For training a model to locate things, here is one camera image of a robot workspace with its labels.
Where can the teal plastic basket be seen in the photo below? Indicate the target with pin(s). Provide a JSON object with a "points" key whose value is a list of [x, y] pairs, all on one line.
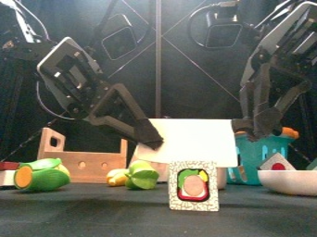
{"points": [[256, 157]]}

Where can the metal frame pole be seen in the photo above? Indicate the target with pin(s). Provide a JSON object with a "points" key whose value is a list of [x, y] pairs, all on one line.
{"points": [[158, 58]]}

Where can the green toy lime half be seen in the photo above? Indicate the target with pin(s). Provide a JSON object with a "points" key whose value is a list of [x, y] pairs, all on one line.
{"points": [[142, 176]]}

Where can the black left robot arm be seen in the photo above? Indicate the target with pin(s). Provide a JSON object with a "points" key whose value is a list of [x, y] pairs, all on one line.
{"points": [[16, 27]]}

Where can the wooden toy crate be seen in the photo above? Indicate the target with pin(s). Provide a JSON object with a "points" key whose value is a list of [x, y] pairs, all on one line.
{"points": [[89, 163]]}

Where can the green toy corn cob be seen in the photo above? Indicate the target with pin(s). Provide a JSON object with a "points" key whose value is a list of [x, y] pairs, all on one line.
{"points": [[42, 177]]}

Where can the triangular toy onigiri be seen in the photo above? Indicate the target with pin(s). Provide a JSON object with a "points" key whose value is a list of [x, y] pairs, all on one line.
{"points": [[277, 163]]}

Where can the yellow toy banana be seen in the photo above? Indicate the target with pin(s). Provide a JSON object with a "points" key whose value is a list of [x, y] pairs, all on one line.
{"points": [[115, 178]]}

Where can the pink topped toy nigiri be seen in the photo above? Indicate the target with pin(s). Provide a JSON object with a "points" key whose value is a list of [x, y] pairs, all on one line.
{"points": [[6, 178], [7, 165]]}

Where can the orange toy fruit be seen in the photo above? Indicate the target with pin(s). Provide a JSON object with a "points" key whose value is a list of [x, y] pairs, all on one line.
{"points": [[291, 132]]}

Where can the toy sushi roll piece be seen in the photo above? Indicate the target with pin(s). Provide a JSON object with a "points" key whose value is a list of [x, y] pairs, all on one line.
{"points": [[193, 186]]}

